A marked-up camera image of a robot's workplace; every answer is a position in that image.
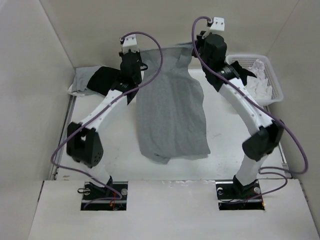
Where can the grey tank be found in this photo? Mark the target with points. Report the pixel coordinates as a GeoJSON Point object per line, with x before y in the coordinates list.
{"type": "Point", "coordinates": [82, 78]}
{"type": "Point", "coordinates": [171, 121]}

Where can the black tank top in basket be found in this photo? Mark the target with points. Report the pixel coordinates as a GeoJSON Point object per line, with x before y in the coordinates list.
{"type": "Point", "coordinates": [242, 72]}

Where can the white plastic basket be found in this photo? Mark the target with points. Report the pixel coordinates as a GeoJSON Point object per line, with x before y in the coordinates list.
{"type": "Point", "coordinates": [246, 61]}

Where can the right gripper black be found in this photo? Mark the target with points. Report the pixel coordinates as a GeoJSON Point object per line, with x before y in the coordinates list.
{"type": "Point", "coordinates": [200, 40]}

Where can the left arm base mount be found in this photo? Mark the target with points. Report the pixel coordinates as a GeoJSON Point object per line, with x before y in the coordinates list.
{"type": "Point", "coordinates": [95, 198]}

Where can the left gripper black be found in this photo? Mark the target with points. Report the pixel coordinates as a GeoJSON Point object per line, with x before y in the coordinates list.
{"type": "Point", "coordinates": [138, 53]}

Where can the metal table rail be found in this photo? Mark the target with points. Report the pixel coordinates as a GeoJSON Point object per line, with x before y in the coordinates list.
{"type": "Point", "coordinates": [52, 175]}
{"type": "Point", "coordinates": [284, 162]}

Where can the folded black tank top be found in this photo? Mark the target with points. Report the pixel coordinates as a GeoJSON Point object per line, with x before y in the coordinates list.
{"type": "Point", "coordinates": [104, 80]}

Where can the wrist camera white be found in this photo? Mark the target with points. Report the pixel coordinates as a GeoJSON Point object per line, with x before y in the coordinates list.
{"type": "Point", "coordinates": [129, 43]}
{"type": "Point", "coordinates": [216, 24]}

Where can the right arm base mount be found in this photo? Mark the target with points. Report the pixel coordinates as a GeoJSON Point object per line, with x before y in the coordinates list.
{"type": "Point", "coordinates": [229, 200]}

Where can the right metal table rail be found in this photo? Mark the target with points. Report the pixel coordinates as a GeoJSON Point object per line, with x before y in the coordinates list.
{"type": "Point", "coordinates": [284, 162]}

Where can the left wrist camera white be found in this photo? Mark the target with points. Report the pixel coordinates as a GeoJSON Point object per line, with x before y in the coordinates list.
{"type": "Point", "coordinates": [129, 43]}

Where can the white tank top in basket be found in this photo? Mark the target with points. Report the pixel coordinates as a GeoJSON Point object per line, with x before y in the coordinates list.
{"type": "Point", "coordinates": [257, 85]}

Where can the folded white tank top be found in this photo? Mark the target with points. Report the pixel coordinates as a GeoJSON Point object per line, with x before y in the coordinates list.
{"type": "Point", "coordinates": [75, 93]}

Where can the folded grey tank top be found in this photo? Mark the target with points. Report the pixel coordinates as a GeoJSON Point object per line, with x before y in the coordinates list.
{"type": "Point", "coordinates": [82, 78]}

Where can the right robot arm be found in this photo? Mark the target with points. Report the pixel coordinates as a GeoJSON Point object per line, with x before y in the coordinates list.
{"type": "Point", "coordinates": [229, 81]}

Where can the left metal table rail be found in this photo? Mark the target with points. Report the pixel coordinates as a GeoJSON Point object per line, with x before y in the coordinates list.
{"type": "Point", "coordinates": [52, 175]}

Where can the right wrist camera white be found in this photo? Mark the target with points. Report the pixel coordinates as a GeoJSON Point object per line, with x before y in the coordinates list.
{"type": "Point", "coordinates": [216, 24]}

